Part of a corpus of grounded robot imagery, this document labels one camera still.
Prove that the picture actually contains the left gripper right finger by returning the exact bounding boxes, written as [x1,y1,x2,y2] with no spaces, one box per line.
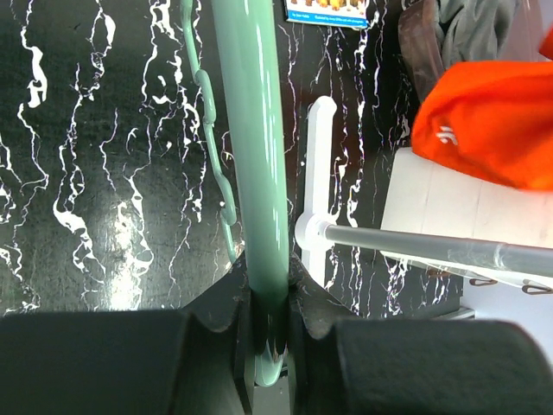
[288,257,552,414]

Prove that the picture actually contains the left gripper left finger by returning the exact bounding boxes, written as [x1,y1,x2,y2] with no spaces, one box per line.
[1,258,253,414]

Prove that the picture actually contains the orange shorts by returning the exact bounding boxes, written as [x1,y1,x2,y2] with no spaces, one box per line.
[411,35,552,191]

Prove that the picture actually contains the green plastic hanger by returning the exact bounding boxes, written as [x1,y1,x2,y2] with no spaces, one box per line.
[181,1,289,386]

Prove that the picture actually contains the grey shorts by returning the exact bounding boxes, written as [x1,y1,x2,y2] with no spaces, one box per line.
[434,0,521,69]

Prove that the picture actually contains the right white rack foot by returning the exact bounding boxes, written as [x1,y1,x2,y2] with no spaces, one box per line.
[295,96,337,287]

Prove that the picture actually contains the cream white storage box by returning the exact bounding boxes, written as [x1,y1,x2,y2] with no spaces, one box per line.
[378,146,553,297]

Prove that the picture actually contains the right rack upright pole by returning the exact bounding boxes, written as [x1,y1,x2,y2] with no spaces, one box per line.
[324,225,552,278]

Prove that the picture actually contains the children's picture book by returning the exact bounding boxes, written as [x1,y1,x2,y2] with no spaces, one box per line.
[284,0,368,29]

